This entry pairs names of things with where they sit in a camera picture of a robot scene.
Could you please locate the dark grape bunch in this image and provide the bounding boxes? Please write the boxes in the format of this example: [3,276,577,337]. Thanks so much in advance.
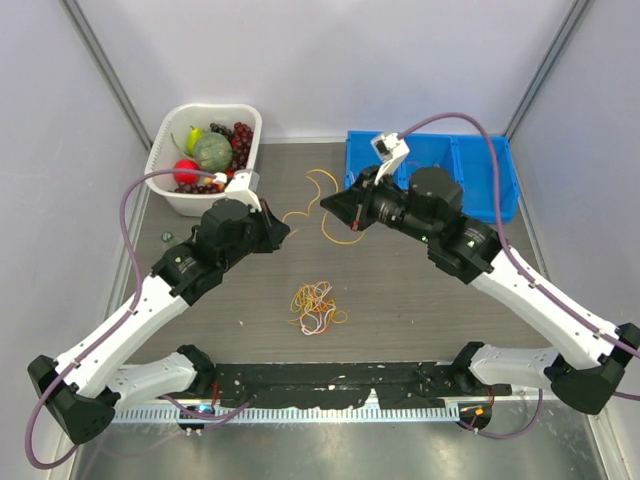
[210,123,234,142]

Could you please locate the red grape bunch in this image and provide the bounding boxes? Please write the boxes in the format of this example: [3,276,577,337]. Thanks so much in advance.
[231,122,253,169]

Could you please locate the dark grapes front bunch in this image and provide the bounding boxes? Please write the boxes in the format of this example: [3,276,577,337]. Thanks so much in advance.
[174,183,224,195]

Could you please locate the green melon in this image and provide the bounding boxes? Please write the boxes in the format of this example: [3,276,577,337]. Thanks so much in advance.
[193,133,233,173]

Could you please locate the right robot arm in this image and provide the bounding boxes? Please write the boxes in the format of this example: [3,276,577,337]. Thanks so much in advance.
[320,167,639,415]

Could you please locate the white plastic basket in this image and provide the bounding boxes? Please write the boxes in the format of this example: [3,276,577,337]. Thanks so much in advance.
[145,103,263,217]

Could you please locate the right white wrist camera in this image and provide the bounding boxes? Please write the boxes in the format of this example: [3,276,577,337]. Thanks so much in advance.
[371,133,410,185]

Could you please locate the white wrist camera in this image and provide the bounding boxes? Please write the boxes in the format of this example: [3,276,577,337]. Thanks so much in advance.
[371,133,410,185]
[213,169,262,212]

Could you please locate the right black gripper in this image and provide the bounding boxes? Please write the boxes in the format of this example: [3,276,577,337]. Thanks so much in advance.
[321,165,438,245]

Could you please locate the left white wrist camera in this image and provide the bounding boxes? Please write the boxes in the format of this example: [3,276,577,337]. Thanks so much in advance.
[213,169,262,212]

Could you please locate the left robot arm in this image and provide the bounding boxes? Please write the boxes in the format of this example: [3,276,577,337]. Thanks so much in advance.
[27,199,290,445]

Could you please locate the yellow-green pear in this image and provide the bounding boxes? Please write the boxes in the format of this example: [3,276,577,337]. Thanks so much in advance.
[186,126,203,155]

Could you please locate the blue three-compartment bin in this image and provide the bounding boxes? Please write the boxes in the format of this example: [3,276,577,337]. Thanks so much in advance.
[344,130,519,223]

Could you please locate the orange yellow wires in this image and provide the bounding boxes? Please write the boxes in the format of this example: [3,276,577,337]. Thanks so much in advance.
[287,280,350,336]

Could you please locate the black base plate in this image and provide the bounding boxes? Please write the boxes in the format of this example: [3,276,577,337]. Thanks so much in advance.
[154,360,514,409]

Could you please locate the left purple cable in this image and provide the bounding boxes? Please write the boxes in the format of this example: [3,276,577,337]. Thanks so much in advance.
[24,168,221,470]

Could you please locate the red apple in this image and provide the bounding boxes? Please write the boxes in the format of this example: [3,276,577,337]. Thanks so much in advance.
[173,158,200,185]

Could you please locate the white slotted cable duct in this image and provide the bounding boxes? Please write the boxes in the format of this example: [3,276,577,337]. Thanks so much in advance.
[113,402,460,425]

